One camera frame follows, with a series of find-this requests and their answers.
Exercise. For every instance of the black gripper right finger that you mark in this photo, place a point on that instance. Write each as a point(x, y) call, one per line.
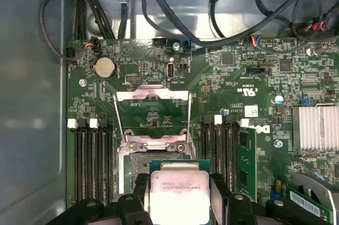
point(238, 211)

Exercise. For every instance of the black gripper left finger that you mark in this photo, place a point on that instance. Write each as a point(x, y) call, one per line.
point(127, 209)

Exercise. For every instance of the silver topped CPU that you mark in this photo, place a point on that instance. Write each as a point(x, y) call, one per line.
point(180, 196)

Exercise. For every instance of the metal socket cover frame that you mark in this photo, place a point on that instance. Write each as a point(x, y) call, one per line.
point(159, 94)

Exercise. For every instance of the CPU socket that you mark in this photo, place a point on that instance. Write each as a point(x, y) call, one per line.
point(140, 164)

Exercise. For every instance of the black RAM slot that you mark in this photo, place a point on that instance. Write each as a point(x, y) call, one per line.
point(205, 151)
point(217, 151)
point(91, 164)
point(111, 164)
point(102, 164)
point(80, 164)
point(230, 153)

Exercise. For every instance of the green RAM stick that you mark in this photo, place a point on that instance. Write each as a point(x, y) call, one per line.
point(247, 156)

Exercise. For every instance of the silver finned chipset heatsink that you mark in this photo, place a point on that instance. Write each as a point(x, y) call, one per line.
point(317, 127)

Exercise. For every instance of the green motherboard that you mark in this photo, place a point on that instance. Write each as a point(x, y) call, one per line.
point(225, 90)

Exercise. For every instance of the round coin cell battery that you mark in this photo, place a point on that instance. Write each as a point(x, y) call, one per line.
point(104, 67)

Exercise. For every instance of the silver onboard USB port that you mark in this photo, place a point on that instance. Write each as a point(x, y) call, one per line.
point(170, 71)

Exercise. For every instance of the black PC case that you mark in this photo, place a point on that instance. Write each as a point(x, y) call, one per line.
point(31, 76)

